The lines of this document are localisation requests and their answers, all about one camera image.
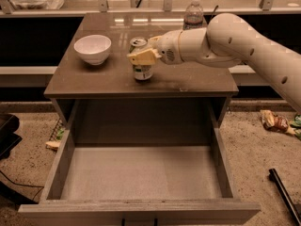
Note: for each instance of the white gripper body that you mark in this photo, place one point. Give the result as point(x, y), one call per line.
point(169, 47)

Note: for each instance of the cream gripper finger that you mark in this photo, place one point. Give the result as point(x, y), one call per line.
point(146, 57)
point(153, 42)

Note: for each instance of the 7up soda can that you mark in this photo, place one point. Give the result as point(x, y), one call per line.
point(141, 72)

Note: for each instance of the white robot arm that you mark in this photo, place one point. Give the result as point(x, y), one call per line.
point(225, 42)

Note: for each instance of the open grey top drawer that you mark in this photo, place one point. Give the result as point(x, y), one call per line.
point(99, 185)

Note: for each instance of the clear plastic water bottle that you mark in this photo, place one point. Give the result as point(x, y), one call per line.
point(193, 16)

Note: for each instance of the white ceramic bowl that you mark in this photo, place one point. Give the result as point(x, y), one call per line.
point(93, 49)

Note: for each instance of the brown snack bag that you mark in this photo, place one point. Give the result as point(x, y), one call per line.
point(276, 123)

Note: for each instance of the metal railing shelf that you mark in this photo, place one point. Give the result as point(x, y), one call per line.
point(150, 0)

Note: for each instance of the green snack bag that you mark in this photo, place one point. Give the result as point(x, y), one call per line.
point(296, 125)

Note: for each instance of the black object at left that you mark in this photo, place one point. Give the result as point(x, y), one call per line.
point(8, 138)

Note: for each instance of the black bar on floor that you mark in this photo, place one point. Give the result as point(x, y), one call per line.
point(293, 208)

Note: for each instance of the wire basket with snacks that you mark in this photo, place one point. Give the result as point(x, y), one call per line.
point(55, 138)

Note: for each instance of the black drawer handle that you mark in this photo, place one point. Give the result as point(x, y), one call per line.
point(139, 222)

